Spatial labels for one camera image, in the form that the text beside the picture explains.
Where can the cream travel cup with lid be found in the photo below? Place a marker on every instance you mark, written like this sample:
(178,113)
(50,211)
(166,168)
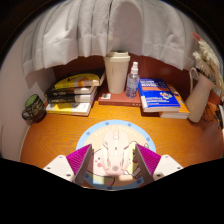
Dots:
(116,73)

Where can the white curtain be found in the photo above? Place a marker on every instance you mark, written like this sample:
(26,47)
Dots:
(116,28)

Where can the orange book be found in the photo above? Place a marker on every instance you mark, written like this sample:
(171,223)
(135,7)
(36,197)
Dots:
(183,108)

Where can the yellow and white book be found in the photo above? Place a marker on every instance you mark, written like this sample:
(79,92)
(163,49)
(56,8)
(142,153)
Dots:
(68,108)

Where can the clear spray bottle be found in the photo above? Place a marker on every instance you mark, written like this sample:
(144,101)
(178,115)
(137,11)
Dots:
(132,85)

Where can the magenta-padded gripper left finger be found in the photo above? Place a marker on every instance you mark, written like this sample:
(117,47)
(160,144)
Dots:
(61,166)

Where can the pink computer mouse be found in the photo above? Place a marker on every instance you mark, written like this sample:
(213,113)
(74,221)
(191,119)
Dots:
(114,153)

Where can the round cartoon print mouse pad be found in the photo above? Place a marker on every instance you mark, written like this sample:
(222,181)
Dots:
(95,130)

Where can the dark mug with green inside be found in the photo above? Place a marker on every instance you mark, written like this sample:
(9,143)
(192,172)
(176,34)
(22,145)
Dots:
(35,108)

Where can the yellow and black cover book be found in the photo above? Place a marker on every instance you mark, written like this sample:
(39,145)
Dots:
(80,79)

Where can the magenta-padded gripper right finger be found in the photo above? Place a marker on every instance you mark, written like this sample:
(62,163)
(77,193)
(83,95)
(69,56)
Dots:
(165,166)

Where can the blue book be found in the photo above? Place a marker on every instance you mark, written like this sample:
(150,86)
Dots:
(158,95)

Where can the red-brown book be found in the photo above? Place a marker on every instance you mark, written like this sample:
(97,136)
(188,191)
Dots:
(116,99)

